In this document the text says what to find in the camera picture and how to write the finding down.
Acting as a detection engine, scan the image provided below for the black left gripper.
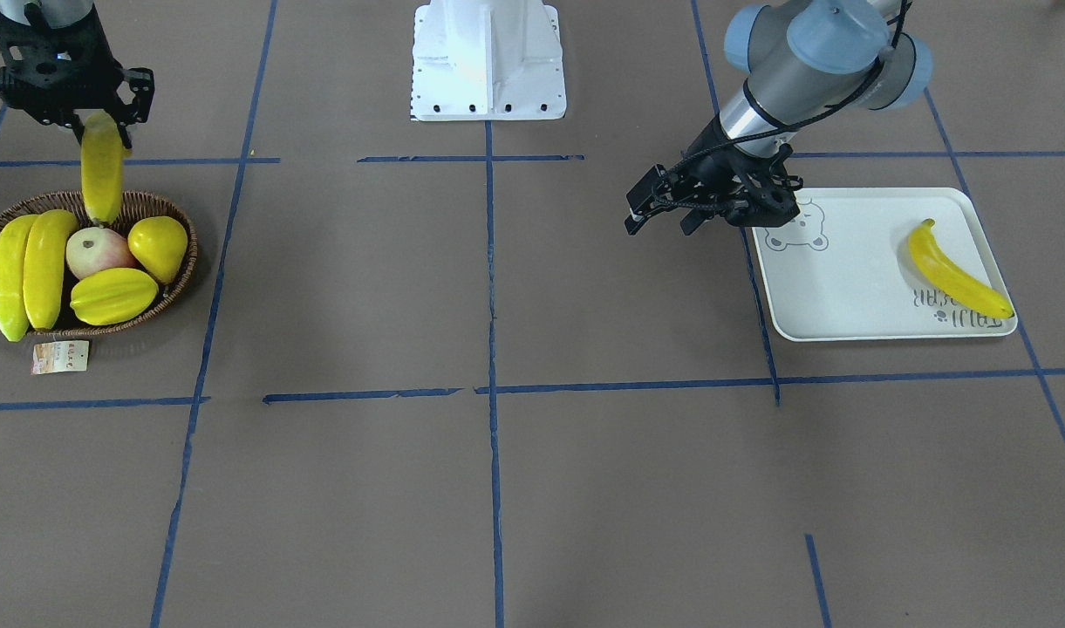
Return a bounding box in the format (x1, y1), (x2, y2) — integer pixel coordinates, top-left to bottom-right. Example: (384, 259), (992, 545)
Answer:
(625, 118), (802, 236)

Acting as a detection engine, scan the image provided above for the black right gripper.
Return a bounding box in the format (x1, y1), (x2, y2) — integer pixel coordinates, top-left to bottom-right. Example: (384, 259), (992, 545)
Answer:
(0, 9), (154, 132)

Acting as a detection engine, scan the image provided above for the yellow banana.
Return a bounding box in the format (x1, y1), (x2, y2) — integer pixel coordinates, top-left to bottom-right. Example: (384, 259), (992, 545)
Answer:
(906, 218), (1015, 319)
(80, 111), (131, 227)
(22, 209), (79, 330)
(0, 215), (38, 342)

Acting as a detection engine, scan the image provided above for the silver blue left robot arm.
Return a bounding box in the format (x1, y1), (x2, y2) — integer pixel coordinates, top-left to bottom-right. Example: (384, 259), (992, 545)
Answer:
(625, 1), (933, 235)

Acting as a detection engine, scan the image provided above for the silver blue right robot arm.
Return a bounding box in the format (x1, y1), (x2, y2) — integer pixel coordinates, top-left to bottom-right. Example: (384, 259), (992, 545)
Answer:
(0, 1), (155, 148)

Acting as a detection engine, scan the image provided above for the brown wicker basket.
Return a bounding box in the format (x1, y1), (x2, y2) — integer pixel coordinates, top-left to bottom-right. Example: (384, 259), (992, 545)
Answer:
(0, 191), (200, 342)

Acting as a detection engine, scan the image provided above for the red pink apple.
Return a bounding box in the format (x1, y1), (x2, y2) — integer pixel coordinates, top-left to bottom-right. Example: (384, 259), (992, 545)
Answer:
(65, 227), (140, 281)

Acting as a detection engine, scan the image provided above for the white bear print tray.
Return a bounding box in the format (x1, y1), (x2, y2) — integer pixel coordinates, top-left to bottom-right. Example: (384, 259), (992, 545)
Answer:
(753, 188), (1018, 342)

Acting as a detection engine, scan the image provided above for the yellow lemon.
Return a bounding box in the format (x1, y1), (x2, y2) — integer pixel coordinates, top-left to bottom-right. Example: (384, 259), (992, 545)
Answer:
(126, 215), (189, 285)

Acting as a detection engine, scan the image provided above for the yellow starfruit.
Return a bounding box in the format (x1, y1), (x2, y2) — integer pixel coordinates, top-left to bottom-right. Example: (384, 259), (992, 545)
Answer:
(70, 268), (159, 326)

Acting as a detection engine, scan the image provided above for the paper price tag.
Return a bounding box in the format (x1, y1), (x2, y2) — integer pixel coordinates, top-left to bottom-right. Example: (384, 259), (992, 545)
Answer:
(31, 338), (91, 375)

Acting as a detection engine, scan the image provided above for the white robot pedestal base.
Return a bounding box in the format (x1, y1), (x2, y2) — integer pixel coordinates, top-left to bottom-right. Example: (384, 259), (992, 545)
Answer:
(410, 1), (568, 122)

